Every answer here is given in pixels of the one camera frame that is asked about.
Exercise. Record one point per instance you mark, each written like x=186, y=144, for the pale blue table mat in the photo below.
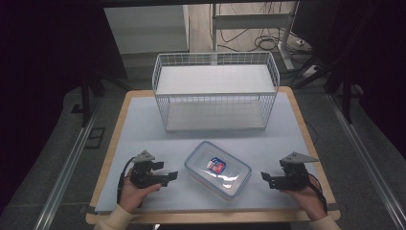
x=143, y=137

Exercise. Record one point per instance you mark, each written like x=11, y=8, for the clear plastic food container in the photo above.
x=218, y=171

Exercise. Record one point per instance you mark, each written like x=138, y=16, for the aluminium floor rail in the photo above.
x=367, y=159
x=63, y=179

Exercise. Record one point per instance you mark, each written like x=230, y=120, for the person's right hand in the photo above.
x=308, y=200

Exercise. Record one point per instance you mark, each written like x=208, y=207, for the person's left hand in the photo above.
x=133, y=193

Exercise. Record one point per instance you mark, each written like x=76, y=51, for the black floor plate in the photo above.
x=95, y=138

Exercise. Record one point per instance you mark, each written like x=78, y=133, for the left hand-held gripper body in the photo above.
x=142, y=174

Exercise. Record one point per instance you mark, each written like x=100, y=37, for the white power strip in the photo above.
x=310, y=71

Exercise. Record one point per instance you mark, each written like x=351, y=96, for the black metal stand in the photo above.
x=346, y=96
x=85, y=102

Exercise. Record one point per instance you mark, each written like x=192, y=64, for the white cabinet panel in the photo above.
x=143, y=28

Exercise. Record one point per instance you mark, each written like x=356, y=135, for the white metal desk frame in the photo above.
x=249, y=21

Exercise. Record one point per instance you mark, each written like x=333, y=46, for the wooden table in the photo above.
x=223, y=217

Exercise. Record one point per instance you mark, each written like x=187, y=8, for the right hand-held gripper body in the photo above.
x=295, y=174

